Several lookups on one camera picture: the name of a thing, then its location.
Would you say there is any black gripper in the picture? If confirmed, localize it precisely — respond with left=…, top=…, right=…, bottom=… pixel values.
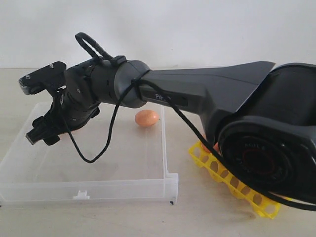
left=26, top=92, right=101, bottom=146

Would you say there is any brown egg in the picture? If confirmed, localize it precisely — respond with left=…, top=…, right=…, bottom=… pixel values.
left=201, top=140, right=219, bottom=154
left=134, top=110, right=160, bottom=127

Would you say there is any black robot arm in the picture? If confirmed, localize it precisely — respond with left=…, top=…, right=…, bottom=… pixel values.
left=19, top=57, right=316, bottom=211

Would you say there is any clear plastic drawer bin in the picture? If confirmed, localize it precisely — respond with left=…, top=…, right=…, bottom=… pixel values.
left=0, top=102, right=178, bottom=207

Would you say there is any yellow plastic egg tray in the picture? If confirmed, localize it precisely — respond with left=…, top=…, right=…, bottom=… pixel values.
left=188, top=142, right=281, bottom=219

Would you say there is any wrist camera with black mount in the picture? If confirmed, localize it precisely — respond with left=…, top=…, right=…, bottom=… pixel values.
left=18, top=61, right=66, bottom=96

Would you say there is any black cable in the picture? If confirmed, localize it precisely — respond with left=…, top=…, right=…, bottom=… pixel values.
left=55, top=32, right=316, bottom=212

